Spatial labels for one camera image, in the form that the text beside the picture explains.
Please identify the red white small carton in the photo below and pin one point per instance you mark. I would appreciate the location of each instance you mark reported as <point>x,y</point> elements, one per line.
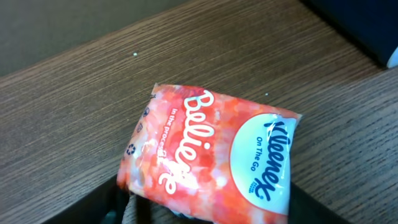
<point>211,156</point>

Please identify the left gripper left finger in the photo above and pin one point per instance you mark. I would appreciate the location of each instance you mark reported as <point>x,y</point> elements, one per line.
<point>106,204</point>

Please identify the white barcode scanner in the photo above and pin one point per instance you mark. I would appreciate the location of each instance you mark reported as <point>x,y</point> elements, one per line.
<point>393,60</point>

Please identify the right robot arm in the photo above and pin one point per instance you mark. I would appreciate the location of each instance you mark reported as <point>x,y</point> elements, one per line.
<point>371,23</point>

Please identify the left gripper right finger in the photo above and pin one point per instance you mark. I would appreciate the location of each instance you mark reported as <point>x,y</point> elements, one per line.
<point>304,209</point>

